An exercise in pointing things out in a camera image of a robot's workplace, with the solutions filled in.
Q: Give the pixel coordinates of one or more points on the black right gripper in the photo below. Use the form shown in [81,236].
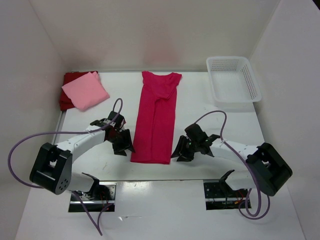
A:
[185,156]

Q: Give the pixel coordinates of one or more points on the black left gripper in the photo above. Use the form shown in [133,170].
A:
[127,143]

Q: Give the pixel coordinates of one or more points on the magenta t shirt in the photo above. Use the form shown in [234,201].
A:
[154,131]

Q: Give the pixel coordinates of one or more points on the pink t shirt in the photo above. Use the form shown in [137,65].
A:
[86,91]

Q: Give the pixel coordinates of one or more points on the dark red t shirt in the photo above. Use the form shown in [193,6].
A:
[65,102]

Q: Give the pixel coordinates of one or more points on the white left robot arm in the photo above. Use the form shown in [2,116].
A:
[52,169]

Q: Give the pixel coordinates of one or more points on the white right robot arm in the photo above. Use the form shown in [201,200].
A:
[267,170]

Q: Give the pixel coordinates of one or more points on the white plastic laundry basket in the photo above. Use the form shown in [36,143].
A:
[233,80]

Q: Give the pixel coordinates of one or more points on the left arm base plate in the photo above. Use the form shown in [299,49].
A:
[103,195]

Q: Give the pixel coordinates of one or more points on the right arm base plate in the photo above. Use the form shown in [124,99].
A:
[218,196]

